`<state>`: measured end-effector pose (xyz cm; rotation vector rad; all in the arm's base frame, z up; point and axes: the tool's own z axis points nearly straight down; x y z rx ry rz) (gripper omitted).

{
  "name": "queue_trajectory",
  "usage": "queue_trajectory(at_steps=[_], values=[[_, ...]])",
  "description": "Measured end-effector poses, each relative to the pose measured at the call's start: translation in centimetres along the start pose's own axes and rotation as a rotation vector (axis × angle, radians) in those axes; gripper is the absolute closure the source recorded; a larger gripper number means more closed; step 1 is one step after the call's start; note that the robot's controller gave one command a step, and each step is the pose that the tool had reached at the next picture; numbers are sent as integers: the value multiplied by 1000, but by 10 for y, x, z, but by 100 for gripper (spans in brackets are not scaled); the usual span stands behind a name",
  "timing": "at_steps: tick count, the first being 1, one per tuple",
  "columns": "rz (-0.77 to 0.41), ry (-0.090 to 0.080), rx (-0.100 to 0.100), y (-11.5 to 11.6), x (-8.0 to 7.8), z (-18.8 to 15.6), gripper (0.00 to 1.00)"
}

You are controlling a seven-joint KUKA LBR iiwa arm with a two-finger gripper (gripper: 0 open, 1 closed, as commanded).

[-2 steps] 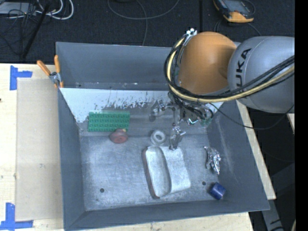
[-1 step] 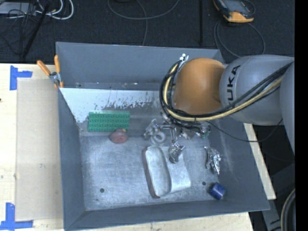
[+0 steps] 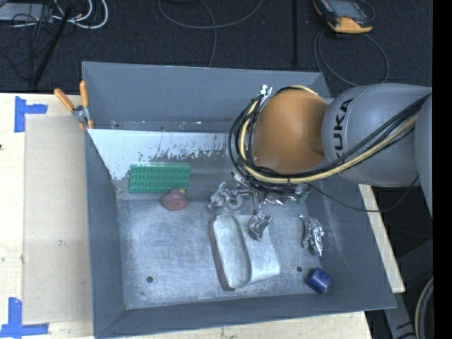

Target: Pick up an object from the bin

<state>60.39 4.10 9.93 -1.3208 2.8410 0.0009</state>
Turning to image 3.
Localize long crumpled silver foil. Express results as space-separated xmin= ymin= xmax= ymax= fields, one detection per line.
xmin=299 ymin=214 xmax=325 ymax=258

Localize green flat block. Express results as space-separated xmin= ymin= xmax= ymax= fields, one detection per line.
xmin=128 ymin=162 xmax=192 ymax=194

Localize red-brown round toy fruit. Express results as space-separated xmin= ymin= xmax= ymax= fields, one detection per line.
xmin=160 ymin=188 xmax=189 ymax=212

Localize pale wood board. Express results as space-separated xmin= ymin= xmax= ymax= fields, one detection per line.
xmin=21 ymin=114 xmax=94 ymax=325

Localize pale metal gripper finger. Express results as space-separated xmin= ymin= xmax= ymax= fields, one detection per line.
xmin=210 ymin=181 xmax=235 ymax=200
xmin=207 ymin=195 xmax=246 ymax=213

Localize blue cube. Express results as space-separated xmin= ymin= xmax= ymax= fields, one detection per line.
xmin=306 ymin=266 xmax=333 ymax=294

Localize small crumpled silver foil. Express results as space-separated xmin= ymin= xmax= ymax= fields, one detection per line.
xmin=248 ymin=209 xmax=274 ymax=242

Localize grey pad with red-brown edge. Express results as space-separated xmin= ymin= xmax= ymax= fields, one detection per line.
xmin=208 ymin=213 xmax=283 ymax=292

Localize grey metal bin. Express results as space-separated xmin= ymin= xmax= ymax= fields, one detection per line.
xmin=81 ymin=61 xmax=398 ymax=339

